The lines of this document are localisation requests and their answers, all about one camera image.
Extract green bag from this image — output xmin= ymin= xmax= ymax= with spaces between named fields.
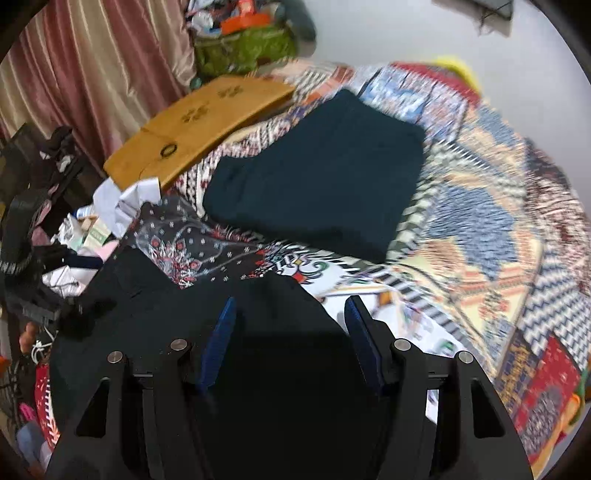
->
xmin=193 ymin=23 xmax=297 ymax=78

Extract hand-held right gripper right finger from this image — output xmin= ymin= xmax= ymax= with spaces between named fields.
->
xmin=344 ymin=295 xmax=535 ymax=480

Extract dark wall fixture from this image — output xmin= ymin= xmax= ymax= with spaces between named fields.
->
xmin=473 ymin=0 xmax=514 ymax=25

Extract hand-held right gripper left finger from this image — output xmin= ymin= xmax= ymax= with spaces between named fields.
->
xmin=45 ymin=296 xmax=241 ymax=480

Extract colourful patterned bed sheet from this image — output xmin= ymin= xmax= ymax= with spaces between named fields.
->
xmin=161 ymin=58 xmax=591 ymax=472

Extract yellow cloth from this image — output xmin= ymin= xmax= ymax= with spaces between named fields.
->
xmin=431 ymin=55 xmax=483 ymax=95

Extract folded dark teal pants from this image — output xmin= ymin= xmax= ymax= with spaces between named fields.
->
xmin=202 ymin=89 xmax=426 ymax=264

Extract wooden board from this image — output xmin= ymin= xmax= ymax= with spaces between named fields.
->
xmin=103 ymin=75 xmax=296 ymax=190

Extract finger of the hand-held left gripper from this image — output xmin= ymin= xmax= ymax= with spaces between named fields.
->
xmin=58 ymin=295 xmax=118 ymax=334

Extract black pants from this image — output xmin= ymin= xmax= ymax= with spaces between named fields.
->
xmin=50 ymin=248 xmax=439 ymax=480

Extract crumpled white paper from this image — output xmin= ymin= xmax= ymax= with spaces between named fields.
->
xmin=92 ymin=178 xmax=163 ymax=238

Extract pink satin curtain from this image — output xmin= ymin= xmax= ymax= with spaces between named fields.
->
xmin=0 ymin=0 xmax=200 ymax=178

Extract black floral cloth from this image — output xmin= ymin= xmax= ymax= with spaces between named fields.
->
xmin=122 ymin=195 xmax=305 ymax=291

